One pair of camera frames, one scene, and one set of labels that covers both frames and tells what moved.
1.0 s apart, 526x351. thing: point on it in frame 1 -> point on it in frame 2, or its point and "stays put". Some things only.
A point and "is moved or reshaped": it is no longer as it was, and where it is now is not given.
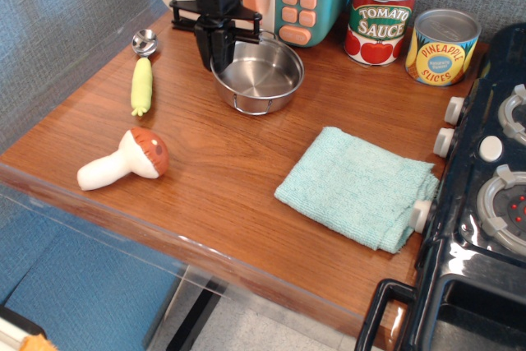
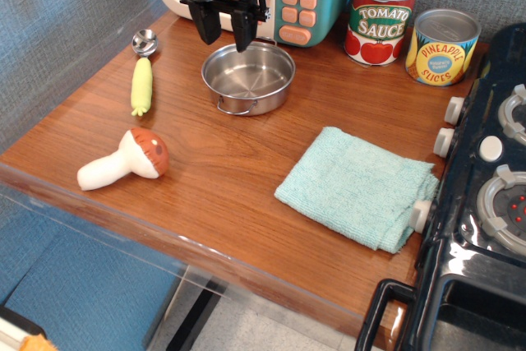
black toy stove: x=470 y=292 stays put
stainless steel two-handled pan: x=260 y=73 is moved or reshaped
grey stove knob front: x=420 y=214 stays put
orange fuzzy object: x=37 y=343 stays put
